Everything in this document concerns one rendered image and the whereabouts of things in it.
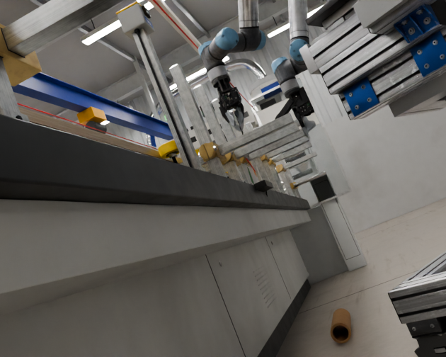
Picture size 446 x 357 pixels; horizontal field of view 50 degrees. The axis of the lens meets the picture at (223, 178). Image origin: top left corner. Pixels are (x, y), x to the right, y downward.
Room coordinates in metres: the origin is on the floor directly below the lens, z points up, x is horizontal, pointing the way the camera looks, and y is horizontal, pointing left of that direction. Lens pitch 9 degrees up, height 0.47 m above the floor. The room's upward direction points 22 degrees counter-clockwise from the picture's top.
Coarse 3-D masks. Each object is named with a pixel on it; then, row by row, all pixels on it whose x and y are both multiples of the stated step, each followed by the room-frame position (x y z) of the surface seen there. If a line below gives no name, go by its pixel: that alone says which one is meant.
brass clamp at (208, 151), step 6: (204, 144) 1.46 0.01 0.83; (210, 144) 1.46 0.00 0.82; (216, 144) 1.52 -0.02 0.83; (204, 150) 1.46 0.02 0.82; (210, 150) 1.46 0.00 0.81; (216, 150) 1.48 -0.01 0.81; (204, 156) 1.47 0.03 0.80; (210, 156) 1.46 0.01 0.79; (216, 156) 1.48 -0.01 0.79; (222, 156) 1.54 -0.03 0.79
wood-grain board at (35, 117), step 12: (24, 108) 0.90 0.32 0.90; (36, 120) 0.92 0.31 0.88; (48, 120) 0.97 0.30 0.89; (60, 120) 1.02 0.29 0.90; (72, 132) 1.05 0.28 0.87; (84, 132) 1.11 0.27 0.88; (96, 132) 1.17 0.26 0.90; (120, 144) 1.29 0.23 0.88; (132, 144) 1.38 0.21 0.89; (156, 156) 1.54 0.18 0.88
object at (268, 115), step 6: (282, 102) 4.17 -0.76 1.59; (270, 108) 4.20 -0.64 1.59; (276, 108) 4.19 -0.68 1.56; (258, 114) 4.22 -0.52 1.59; (264, 114) 4.21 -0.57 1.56; (270, 114) 4.20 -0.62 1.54; (276, 114) 4.19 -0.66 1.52; (294, 114) 4.16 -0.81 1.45; (312, 114) 4.13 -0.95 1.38; (264, 120) 4.22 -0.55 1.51; (270, 120) 4.20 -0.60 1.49; (318, 120) 4.12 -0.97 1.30; (300, 126) 4.16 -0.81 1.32
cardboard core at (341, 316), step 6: (336, 312) 2.22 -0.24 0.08; (342, 312) 2.19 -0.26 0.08; (348, 312) 2.27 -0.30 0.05; (336, 318) 2.10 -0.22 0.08; (342, 318) 2.08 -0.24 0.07; (348, 318) 2.15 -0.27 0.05; (336, 324) 2.00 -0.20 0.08; (342, 324) 1.99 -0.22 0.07; (348, 324) 2.03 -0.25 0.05; (336, 330) 2.14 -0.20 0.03; (342, 330) 2.17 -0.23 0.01; (348, 330) 1.99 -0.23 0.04; (336, 336) 2.05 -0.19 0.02; (342, 336) 2.07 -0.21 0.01; (348, 336) 1.99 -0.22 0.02; (342, 342) 2.00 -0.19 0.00
